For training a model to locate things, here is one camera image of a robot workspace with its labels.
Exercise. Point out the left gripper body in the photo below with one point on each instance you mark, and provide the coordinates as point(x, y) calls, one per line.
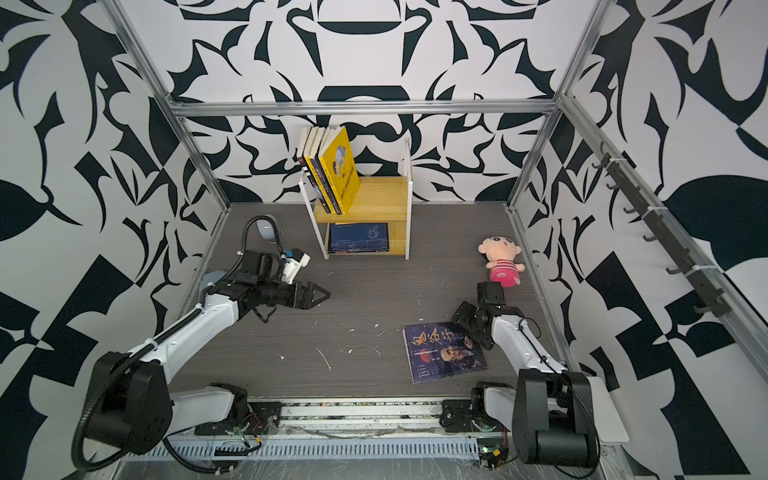
point(277, 293)

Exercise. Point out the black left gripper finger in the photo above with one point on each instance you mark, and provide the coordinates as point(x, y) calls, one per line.
point(310, 289)
point(308, 301)

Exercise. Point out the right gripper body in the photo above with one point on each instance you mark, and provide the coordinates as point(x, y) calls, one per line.
point(470, 317)

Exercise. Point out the yellow cartoon book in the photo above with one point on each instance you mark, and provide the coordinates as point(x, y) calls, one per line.
point(311, 155)
point(338, 162)

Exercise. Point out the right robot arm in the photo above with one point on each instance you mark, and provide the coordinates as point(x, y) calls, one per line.
point(548, 414)

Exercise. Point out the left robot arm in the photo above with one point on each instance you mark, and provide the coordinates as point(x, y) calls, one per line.
point(129, 408)

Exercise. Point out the light blue alarm clock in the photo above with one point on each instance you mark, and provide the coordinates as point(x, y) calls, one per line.
point(269, 228)

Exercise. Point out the plush doll pink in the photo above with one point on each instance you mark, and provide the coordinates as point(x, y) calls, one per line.
point(501, 254)

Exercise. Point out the black barcode book on shelf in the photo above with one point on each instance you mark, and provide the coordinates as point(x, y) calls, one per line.
point(303, 156)

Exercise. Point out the white wooden book shelf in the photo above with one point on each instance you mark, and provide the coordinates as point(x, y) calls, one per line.
point(379, 200)

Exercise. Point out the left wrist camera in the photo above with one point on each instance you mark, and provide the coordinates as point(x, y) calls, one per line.
point(292, 262)

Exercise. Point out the wall hook rail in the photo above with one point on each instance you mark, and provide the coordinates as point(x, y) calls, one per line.
point(666, 230)

